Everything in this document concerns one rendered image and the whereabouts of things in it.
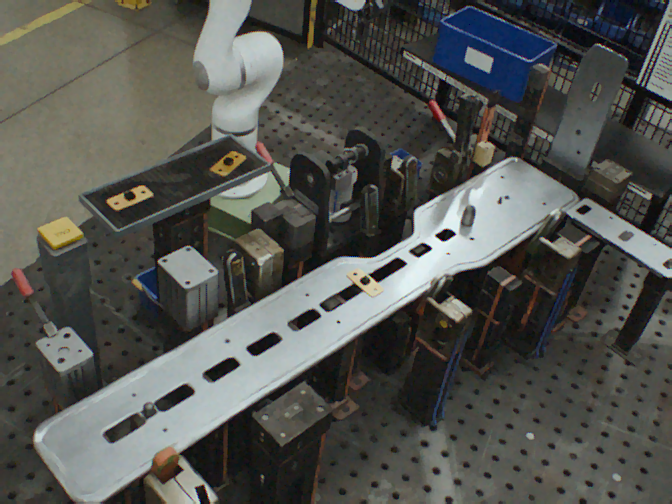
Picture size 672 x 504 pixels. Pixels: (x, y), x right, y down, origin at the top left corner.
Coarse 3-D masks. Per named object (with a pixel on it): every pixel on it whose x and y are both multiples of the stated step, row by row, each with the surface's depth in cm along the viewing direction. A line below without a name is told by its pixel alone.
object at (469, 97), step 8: (464, 96) 185; (472, 96) 186; (464, 104) 185; (472, 104) 185; (480, 104) 184; (464, 112) 186; (472, 112) 188; (464, 120) 187; (472, 120) 190; (456, 128) 190; (464, 128) 189; (456, 136) 191; (464, 136) 192; (456, 144) 192; (464, 144) 194
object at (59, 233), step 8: (48, 224) 145; (56, 224) 145; (64, 224) 146; (72, 224) 146; (40, 232) 143; (48, 232) 143; (56, 232) 144; (64, 232) 144; (72, 232) 144; (80, 232) 144; (48, 240) 142; (56, 240) 142; (64, 240) 142; (72, 240) 144; (56, 248) 142
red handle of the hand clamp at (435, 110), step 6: (432, 102) 194; (432, 108) 195; (438, 108) 195; (438, 114) 194; (438, 120) 195; (444, 120) 195; (444, 126) 194; (444, 132) 195; (450, 132) 194; (450, 138) 194; (462, 156) 194
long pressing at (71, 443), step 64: (448, 192) 192; (512, 192) 196; (384, 256) 172; (448, 256) 175; (256, 320) 155; (320, 320) 157; (128, 384) 140; (192, 384) 142; (256, 384) 143; (64, 448) 129; (128, 448) 131
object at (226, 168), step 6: (228, 156) 166; (234, 156) 167; (240, 156) 167; (222, 162) 164; (228, 162) 163; (234, 162) 165; (240, 162) 165; (216, 168) 163; (222, 168) 163; (228, 168) 163; (234, 168) 164; (222, 174) 161
